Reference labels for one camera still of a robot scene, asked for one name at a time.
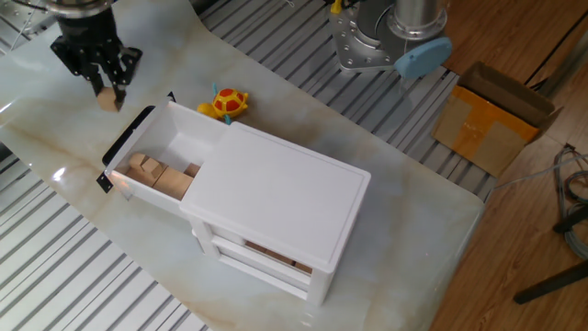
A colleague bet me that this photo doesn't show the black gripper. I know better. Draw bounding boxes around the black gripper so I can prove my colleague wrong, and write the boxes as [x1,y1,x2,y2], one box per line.
[49,8,144,112]

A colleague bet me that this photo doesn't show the light wooden block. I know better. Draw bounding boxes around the light wooden block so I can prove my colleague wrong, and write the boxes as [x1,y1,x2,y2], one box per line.
[96,86,121,114]

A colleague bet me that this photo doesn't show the black drawer handle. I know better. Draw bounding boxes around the black drawer handle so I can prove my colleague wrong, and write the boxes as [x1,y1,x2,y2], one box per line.
[96,90,177,195]

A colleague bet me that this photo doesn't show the white drawer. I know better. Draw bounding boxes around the white drawer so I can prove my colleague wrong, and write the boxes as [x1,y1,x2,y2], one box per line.
[104,99,231,218]

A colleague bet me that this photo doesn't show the wooden blocks in drawer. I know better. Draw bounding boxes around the wooden blocks in drawer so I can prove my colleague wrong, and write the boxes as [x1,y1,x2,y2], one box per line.
[124,153,169,188]

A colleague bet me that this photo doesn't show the white drawer cabinet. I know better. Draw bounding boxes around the white drawer cabinet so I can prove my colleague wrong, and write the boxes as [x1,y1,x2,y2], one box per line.
[178,120,372,307]

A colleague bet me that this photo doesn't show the perforated metal plate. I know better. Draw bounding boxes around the perforated metal plate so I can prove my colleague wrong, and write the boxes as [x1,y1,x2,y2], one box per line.
[0,0,61,36]

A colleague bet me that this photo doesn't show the yellow orange turtle toy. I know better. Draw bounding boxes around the yellow orange turtle toy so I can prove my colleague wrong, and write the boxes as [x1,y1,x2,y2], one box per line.
[197,82,250,127]

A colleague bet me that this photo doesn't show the rectangular wooden block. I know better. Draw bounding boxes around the rectangular wooden block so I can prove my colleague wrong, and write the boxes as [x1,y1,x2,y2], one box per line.
[153,165,195,201]

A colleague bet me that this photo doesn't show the cardboard box with orange tape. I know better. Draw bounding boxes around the cardboard box with orange tape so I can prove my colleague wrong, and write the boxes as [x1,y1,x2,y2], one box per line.
[430,61,564,179]

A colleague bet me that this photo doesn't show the short black stand foot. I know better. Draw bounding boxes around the short black stand foot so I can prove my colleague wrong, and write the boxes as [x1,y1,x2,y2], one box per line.
[552,205,588,234]

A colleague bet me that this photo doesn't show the black stand leg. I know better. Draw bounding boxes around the black stand leg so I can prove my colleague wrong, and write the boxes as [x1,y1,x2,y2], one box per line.
[513,259,588,305]

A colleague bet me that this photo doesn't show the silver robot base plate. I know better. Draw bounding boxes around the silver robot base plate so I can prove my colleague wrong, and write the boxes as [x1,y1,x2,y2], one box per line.
[329,3,414,73]

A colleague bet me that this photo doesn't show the thin grey floor cable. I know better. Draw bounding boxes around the thin grey floor cable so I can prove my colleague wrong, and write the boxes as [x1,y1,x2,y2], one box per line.
[493,154,588,191]

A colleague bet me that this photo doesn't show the bundle of floor cables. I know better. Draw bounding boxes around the bundle of floor cables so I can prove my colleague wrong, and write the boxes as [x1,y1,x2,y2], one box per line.
[553,143,588,261]

